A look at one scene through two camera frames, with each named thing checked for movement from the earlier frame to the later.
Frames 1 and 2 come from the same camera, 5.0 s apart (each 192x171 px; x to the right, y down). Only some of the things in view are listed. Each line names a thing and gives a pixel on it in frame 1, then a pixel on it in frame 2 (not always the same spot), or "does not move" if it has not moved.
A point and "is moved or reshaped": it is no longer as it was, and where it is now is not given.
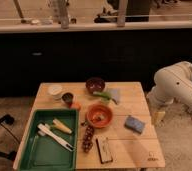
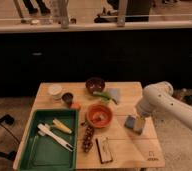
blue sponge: x=134 y=124 is moved or reshaped
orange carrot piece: x=76 y=105 does not move
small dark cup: x=67 y=98 does not move
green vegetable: x=104 y=95 does not move
